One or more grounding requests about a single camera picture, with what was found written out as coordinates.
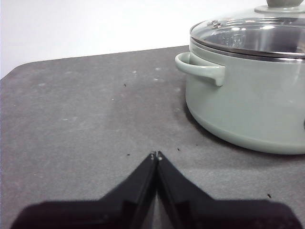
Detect glass lid with green knob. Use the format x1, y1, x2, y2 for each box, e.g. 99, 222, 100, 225
190, 0, 305, 64

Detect pale green electric steamer pot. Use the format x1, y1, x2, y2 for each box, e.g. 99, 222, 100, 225
175, 35, 305, 155

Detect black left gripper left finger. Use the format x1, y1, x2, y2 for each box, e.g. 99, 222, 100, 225
10, 151, 157, 229

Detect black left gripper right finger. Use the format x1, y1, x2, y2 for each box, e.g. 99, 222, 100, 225
156, 150, 296, 229

